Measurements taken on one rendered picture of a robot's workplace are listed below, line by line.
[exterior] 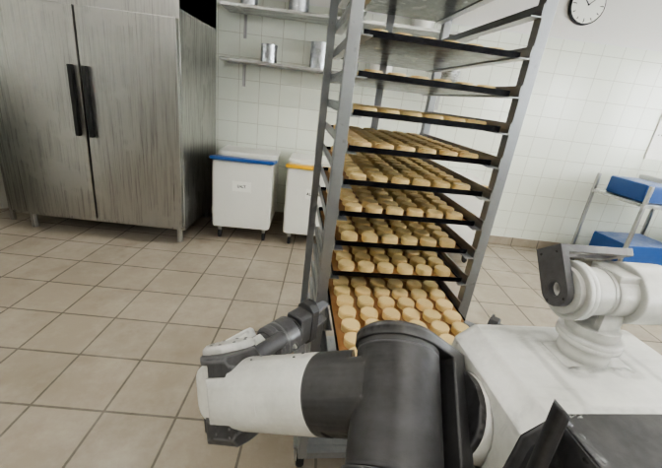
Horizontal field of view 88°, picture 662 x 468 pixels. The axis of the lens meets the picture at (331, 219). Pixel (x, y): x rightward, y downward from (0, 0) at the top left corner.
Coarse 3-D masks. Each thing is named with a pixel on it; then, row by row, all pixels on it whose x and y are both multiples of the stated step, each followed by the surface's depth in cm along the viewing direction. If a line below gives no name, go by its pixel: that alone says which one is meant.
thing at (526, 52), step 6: (522, 48) 87; (528, 48) 84; (522, 54) 86; (528, 54) 84; (498, 60) 92; (504, 60) 90; (510, 60) 89; (516, 60) 88; (522, 60) 86; (462, 66) 112; (468, 66) 110; (474, 66) 108; (480, 66) 106; (432, 72) 141
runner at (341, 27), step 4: (368, 0) 84; (364, 4) 88; (348, 8) 102; (344, 12) 111; (348, 12) 102; (344, 16) 110; (348, 16) 103; (340, 20) 120; (344, 20) 109; (340, 24) 119; (344, 24) 115; (336, 28) 130; (340, 28) 122; (344, 28) 121; (336, 32) 130; (340, 32) 129; (344, 32) 128
